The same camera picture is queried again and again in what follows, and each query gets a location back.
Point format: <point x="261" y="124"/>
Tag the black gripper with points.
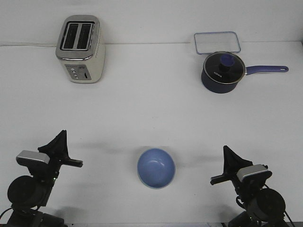
<point x="57" y="151"/>
<point x="232" y="164"/>

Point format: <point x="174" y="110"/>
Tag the blue bowl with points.
<point x="156" y="167"/>

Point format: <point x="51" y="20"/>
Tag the green bowl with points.
<point x="156" y="188"/>

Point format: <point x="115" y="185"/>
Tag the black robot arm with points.
<point x="263" y="206"/>
<point x="28" y="193"/>

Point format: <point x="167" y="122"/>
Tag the dark blue saucepan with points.
<point x="225" y="88"/>

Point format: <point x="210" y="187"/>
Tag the glass lid with blue knob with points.
<point x="224" y="67"/>

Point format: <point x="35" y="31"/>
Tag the silver two-slot toaster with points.
<point x="80" y="49"/>

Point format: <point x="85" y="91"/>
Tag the clear rectangular container lid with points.
<point x="209" y="42"/>

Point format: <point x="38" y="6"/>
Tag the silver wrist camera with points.
<point x="27" y="155"/>
<point x="250" y="171"/>

